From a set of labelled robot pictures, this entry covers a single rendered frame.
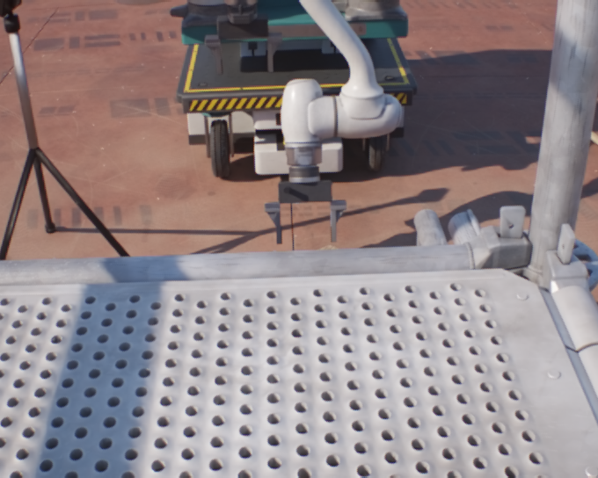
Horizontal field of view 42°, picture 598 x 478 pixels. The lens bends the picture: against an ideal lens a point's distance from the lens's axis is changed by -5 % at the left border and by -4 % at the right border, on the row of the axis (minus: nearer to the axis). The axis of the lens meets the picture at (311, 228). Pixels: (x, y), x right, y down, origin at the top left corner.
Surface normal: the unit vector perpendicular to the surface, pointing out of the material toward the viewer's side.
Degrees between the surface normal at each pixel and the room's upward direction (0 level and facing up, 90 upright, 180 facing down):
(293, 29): 90
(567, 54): 90
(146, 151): 0
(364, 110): 80
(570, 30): 90
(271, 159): 90
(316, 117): 67
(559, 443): 0
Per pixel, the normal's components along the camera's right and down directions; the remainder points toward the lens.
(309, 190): 0.04, 0.13
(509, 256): 0.22, 0.50
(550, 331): -0.01, -0.84
